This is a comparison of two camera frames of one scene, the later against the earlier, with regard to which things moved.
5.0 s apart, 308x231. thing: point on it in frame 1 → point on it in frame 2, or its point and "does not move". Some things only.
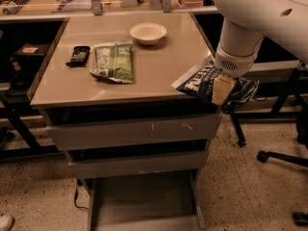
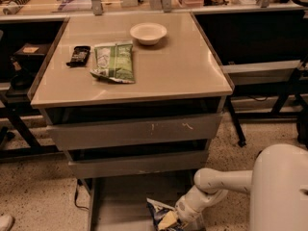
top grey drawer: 138,132 does not move
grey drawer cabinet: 107,91 does not move
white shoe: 6,221 does not move
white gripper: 236,64 → 187,212
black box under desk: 30,56 does not move
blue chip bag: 201,82 → 159,211
